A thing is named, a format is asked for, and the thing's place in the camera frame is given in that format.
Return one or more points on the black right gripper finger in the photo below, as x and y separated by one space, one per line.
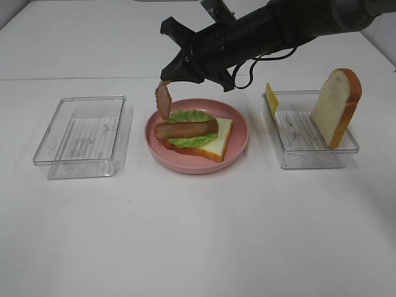
182 69
179 33

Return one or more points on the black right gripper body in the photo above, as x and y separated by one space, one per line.
219 47

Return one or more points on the bacon strip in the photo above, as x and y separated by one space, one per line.
163 99
163 131

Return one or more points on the green lettuce leaf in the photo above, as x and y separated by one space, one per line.
191 116

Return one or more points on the yellow cheese slice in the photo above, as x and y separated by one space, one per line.
272 100

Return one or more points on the bread slice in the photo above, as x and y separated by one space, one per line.
336 105
214 150

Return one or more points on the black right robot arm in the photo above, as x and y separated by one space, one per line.
279 25

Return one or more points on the pink round plate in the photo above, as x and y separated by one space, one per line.
194 164

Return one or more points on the left clear plastic container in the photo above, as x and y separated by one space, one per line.
86 138

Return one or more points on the clear plastic container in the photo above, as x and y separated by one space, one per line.
86 138
297 141

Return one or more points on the right clear plastic container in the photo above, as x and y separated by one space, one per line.
297 141

